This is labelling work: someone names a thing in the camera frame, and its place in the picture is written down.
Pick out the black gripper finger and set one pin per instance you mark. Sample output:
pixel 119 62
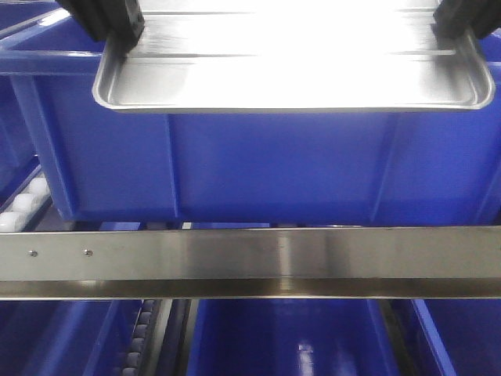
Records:
pixel 453 18
pixel 122 19

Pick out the small silver metal tray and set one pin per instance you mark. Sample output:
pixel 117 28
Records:
pixel 291 56

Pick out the blue plastic box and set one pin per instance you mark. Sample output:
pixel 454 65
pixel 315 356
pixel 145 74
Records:
pixel 368 169

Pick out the left white roller track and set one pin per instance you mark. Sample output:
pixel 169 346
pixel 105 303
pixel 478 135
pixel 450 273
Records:
pixel 24 209

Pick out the blue bin lower shelf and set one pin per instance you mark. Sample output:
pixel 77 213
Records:
pixel 290 337

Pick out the steel front rack rail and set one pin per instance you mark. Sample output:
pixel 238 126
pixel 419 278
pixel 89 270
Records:
pixel 341 262

